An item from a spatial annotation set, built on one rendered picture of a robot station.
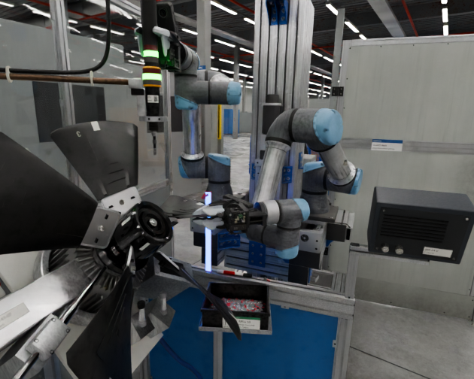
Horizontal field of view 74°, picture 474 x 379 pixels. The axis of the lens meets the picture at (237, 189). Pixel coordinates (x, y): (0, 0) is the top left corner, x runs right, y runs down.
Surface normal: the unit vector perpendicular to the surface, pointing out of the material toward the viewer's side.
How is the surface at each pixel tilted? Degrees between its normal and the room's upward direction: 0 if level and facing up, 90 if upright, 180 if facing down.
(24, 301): 50
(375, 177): 90
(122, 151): 45
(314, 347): 90
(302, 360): 90
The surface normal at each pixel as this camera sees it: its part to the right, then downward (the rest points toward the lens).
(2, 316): 0.74, -0.55
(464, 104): -0.32, 0.22
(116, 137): 0.35, -0.54
